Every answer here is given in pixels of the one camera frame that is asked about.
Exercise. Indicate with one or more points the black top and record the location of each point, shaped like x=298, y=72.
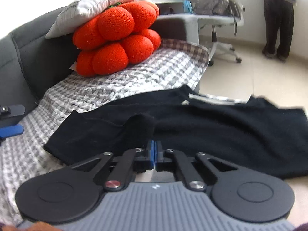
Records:
x=216, y=130

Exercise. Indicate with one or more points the grey checked quilt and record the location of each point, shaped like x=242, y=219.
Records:
x=144, y=72

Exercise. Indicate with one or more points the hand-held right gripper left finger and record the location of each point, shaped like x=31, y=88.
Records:
x=151, y=154

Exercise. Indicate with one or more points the teal bag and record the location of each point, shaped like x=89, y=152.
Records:
x=187, y=3

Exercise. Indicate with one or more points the white pillow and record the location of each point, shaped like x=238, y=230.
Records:
x=91, y=4

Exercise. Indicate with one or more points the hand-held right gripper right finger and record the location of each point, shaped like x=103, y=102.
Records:
x=157, y=154

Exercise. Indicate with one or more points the grey sofa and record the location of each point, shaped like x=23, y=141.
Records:
x=28, y=60

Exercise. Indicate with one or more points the grey office chair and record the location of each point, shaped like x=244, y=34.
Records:
x=216, y=20

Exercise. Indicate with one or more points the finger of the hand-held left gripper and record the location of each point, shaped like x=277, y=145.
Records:
x=13, y=110
x=12, y=131

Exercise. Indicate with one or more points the orange plush cushion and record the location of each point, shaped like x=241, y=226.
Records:
x=115, y=36

